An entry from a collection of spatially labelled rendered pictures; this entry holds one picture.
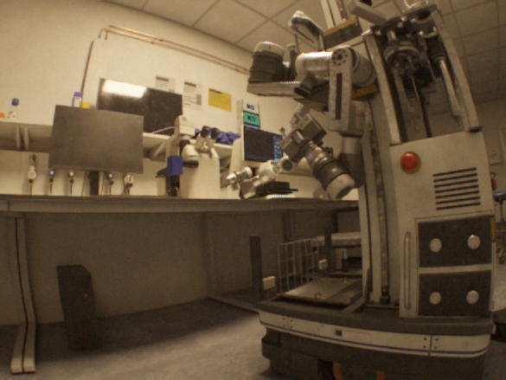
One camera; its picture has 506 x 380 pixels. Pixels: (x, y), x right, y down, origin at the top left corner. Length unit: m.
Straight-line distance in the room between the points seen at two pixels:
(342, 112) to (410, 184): 0.27
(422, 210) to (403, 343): 0.35
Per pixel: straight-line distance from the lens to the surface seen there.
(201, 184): 1.37
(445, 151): 0.74
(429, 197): 0.74
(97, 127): 1.56
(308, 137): 0.83
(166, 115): 2.16
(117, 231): 2.00
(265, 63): 1.09
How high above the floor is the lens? 0.63
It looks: 7 degrees up
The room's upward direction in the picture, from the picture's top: 4 degrees counter-clockwise
